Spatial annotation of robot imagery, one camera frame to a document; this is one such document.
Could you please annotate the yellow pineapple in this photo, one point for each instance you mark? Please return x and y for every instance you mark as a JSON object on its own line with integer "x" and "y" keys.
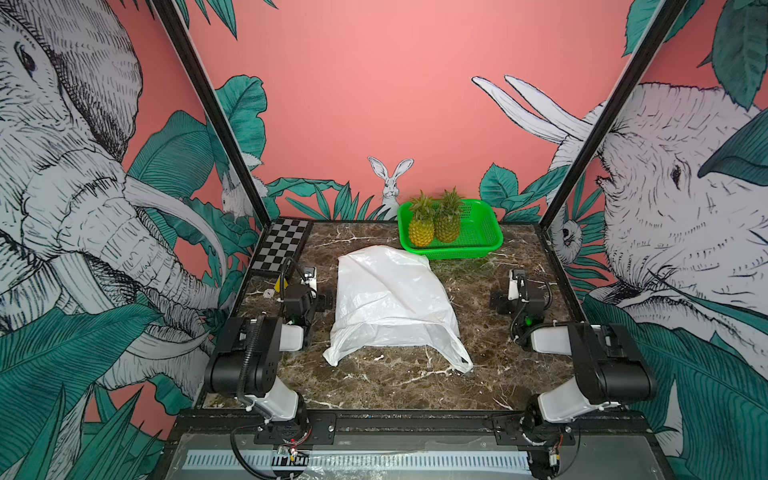
{"x": 421, "y": 229}

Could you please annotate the black frame post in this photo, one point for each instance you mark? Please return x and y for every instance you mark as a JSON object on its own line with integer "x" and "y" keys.
{"x": 653, "y": 37}
{"x": 169, "y": 15}

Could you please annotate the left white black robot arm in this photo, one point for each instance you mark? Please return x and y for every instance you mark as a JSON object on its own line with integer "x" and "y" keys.
{"x": 246, "y": 358}

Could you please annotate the green plastic basket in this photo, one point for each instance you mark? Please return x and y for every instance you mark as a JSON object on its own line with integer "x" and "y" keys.
{"x": 480, "y": 233}

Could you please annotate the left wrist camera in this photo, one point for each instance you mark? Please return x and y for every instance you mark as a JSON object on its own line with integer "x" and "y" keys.
{"x": 309, "y": 278}

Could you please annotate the green pineapple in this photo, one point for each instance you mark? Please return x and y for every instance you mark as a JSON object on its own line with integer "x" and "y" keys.
{"x": 447, "y": 219}

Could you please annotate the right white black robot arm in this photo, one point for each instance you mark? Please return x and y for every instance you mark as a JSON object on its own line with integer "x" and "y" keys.
{"x": 609, "y": 371}

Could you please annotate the right black frame post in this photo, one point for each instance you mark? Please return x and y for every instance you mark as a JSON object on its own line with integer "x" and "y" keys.
{"x": 653, "y": 37}

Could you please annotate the black white checkerboard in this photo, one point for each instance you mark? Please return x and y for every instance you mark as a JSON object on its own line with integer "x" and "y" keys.
{"x": 285, "y": 238}

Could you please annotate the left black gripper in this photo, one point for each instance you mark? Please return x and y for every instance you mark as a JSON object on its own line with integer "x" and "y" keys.
{"x": 303, "y": 289}

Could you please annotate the left black frame post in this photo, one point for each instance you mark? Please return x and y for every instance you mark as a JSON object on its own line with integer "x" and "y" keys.
{"x": 169, "y": 15}

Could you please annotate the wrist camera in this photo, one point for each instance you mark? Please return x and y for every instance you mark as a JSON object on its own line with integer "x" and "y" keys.
{"x": 517, "y": 287}
{"x": 309, "y": 278}

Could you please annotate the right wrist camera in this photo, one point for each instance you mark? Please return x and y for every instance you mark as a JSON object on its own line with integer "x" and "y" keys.
{"x": 517, "y": 287}

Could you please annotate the white ruler strip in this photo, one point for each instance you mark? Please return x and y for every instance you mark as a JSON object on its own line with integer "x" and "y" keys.
{"x": 484, "y": 461}

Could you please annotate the white plastic bag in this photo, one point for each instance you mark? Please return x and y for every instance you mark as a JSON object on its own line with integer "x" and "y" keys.
{"x": 387, "y": 297}

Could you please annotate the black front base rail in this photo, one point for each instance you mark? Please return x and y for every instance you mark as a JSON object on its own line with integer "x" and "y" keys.
{"x": 322, "y": 426}

